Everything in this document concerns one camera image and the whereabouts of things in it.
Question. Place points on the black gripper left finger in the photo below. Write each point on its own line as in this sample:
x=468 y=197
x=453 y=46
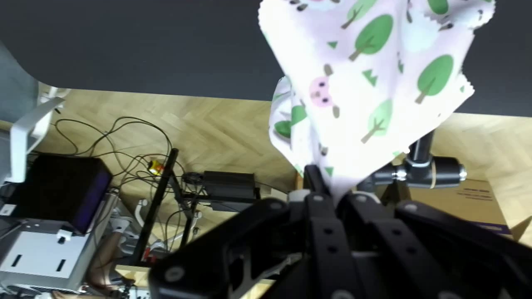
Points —
x=327 y=238

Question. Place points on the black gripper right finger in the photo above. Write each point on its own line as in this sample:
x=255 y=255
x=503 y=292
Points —
x=400 y=243

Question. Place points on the white tree print cloth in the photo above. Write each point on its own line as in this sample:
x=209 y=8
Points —
x=377 y=84

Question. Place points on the cardboard box with purple stripe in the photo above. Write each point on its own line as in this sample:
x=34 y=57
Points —
x=476 y=200

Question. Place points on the black power adapter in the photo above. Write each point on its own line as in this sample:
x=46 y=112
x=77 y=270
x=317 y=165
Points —
x=230 y=185

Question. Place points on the thin black pole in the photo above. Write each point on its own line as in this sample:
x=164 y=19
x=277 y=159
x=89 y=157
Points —
x=159 y=205

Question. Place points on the black computer box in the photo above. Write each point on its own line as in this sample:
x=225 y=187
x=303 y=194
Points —
x=67 y=189

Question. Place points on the silver metal computer case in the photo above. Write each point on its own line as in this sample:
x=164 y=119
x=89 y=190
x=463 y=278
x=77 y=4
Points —
x=39 y=255

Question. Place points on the black articulated camera mount arm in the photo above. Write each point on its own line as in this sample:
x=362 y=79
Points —
x=433 y=169

